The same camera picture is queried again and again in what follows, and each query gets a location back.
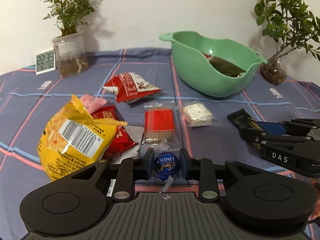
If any blue Lindor chocolate ball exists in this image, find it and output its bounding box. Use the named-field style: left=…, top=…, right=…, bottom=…
left=153, top=151, right=180, bottom=193

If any black snack bar packet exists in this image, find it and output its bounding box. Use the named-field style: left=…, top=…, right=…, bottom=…
left=227, top=108, right=263, bottom=131

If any red small snack packet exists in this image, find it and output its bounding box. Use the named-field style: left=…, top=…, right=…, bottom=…
left=91, top=105, right=126, bottom=159

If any white tablecloth label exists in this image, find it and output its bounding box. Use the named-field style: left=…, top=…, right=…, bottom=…
left=270, top=88, right=283, bottom=98
left=38, top=80, right=52, bottom=90

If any red hawthorn cake packet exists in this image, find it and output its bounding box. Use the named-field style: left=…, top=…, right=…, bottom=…
left=142, top=101, right=180, bottom=151

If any white nougat candy packet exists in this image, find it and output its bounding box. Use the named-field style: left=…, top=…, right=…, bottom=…
left=178, top=100, right=220, bottom=128

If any yellow chip bag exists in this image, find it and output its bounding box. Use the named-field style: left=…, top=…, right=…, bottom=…
left=37, top=94, right=127, bottom=181

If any long red flat packet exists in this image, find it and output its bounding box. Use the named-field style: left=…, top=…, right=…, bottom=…
left=208, top=56, right=247, bottom=77

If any red and white snack bag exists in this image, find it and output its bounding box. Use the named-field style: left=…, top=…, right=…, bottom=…
left=103, top=72, right=161, bottom=104

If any blue plaid tablecloth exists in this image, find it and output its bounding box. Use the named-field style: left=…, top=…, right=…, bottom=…
left=1, top=48, right=319, bottom=239

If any green plastic bowl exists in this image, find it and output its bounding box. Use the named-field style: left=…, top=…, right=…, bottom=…
left=159, top=31, right=267, bottom=98

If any leafy plant in glass vase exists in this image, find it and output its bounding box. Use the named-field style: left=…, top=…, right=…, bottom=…
left=254, top=0, right=319, bottom=85

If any white tablecloth label left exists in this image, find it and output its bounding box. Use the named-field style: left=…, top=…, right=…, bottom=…
left=38, top=80, right=52, bottom=90

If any white digital clock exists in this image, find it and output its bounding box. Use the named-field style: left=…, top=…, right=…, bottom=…
left=35, top=50, right=56, bottom=75

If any feathery plant in clear cup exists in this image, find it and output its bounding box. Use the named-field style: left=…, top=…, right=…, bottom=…
left=41, top=0, right=94, bottom=77

